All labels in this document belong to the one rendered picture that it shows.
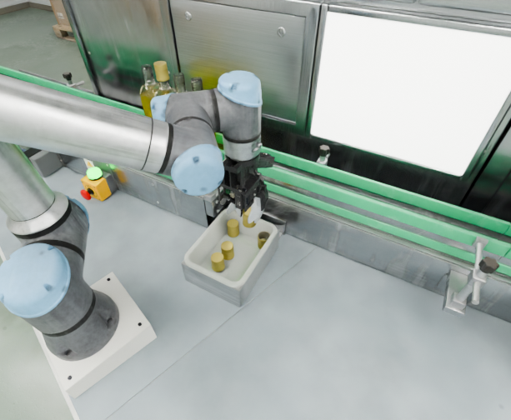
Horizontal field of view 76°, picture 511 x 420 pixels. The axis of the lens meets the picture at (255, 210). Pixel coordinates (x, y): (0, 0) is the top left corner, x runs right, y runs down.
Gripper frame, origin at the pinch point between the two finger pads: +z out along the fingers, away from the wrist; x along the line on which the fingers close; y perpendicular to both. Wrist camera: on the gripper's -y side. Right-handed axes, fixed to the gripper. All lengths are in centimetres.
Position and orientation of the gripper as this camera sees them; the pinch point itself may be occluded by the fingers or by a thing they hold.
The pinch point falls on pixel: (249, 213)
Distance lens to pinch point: 82.5
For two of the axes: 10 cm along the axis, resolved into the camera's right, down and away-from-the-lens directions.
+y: -5.0, 6.1, -6.1
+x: 8.7, 3.5, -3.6
